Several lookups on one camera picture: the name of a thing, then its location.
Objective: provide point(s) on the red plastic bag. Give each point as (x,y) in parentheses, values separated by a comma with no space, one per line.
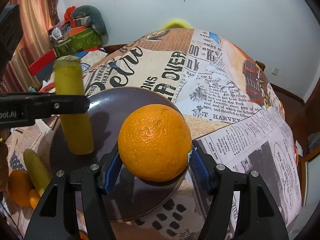
(68,12)

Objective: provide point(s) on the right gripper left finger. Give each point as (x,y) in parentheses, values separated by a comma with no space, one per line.
(55,214)

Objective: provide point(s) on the small mandarin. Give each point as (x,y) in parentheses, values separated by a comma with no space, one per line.
(34,198)

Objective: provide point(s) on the striped orange curtain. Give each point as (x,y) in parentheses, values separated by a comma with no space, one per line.
(37,17)

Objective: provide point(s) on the large orange with sticker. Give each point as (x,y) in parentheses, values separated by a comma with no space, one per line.
(154,143)

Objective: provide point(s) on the newspaper print tablecloth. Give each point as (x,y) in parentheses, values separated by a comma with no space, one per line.
(230,110)

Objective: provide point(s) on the green sugarcane piece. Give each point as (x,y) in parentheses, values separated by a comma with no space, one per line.
(38,173)

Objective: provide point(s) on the red gift box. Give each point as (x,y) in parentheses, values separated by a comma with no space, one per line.
(41,62)

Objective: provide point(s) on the wall power outlet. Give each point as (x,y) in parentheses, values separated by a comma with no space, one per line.
(275,71)

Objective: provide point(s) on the grey plush pillow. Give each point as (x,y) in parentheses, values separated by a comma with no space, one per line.
(90,16)

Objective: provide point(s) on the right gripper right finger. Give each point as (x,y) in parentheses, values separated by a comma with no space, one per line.
(258,215)

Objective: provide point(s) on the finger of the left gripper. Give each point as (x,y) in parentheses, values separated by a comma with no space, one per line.
(50,106)

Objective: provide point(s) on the dark purple plate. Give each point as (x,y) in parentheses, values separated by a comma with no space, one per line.
(125,196)

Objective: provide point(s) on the yellow sugarcane piece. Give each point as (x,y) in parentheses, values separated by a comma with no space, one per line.
(76,127)

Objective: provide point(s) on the yellow foam tube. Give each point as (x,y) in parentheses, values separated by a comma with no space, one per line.
(172,24)

